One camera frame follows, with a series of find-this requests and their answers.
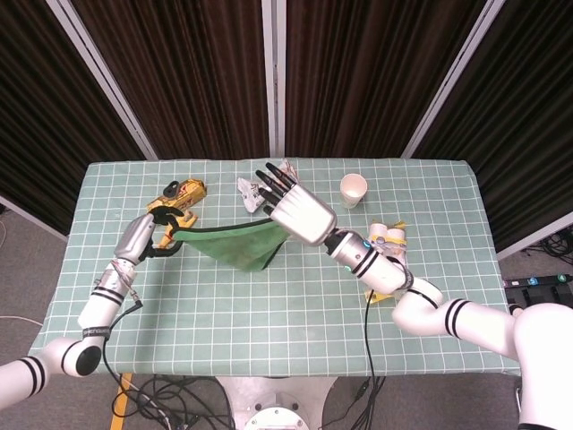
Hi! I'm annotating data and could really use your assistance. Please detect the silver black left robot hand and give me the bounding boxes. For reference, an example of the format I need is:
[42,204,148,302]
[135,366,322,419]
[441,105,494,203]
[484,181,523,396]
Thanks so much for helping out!
[114,205,183,266]

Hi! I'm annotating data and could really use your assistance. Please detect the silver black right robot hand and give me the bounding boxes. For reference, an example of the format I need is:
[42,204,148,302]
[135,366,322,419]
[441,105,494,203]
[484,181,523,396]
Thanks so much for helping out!
[254,161,338,247]

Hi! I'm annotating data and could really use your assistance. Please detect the green cloth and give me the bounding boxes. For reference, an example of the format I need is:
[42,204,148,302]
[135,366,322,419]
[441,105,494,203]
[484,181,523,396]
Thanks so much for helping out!
[172,219,290,273]

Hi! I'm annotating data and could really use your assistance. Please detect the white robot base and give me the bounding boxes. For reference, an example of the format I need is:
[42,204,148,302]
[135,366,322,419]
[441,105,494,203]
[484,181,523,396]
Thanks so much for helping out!
[214,374,342,430]

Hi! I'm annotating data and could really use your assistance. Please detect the white paper cup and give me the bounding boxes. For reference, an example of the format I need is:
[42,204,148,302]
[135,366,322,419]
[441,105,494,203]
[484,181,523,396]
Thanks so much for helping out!
[339,173,368,202]

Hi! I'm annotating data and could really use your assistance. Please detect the white crumpled snack bag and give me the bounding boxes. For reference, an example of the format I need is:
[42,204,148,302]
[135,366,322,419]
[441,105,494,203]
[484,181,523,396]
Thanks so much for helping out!
[235,159,301,214]

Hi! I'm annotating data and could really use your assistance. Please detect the gold biscuit package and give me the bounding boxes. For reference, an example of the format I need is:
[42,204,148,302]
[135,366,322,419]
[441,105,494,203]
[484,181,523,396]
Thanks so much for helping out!
[146,177,208,225]

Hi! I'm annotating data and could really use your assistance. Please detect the green checked tablecloth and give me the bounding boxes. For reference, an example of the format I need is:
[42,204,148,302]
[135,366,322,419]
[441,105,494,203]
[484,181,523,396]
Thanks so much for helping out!
[29,157,524,377]

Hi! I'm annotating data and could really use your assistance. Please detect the dark white-framed partition screen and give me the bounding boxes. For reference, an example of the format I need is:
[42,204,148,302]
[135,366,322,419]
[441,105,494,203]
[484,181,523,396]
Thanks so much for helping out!
[0,0,156,243]
[405,0,573,262]
[273,0,511,160]
[57,0,277,160]

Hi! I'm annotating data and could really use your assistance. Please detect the black power strip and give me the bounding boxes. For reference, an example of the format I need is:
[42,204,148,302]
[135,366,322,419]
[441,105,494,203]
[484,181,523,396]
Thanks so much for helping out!
[503,272,573,292]

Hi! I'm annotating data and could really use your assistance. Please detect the left arm cable with jack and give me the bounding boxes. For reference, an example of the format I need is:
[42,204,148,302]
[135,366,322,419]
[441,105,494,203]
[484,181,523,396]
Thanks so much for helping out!
[100,286,145,395]

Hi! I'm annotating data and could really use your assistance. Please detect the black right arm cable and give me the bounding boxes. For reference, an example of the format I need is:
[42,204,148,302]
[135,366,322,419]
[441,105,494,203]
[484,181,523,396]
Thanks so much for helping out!
[353,295,387,430]

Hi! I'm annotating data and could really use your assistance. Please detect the thin white floor cable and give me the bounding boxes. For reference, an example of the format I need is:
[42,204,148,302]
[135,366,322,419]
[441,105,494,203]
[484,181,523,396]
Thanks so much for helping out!
[0,314,46,331]

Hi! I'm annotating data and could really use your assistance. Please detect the black floor cable bundle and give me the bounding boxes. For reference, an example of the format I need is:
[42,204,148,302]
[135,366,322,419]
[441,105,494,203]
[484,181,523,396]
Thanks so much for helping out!
[107,374,236,430]

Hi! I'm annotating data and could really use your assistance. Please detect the black cable bundle behind screen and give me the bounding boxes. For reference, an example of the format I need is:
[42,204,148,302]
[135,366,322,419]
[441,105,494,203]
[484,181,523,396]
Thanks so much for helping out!
[532,223,573,260]

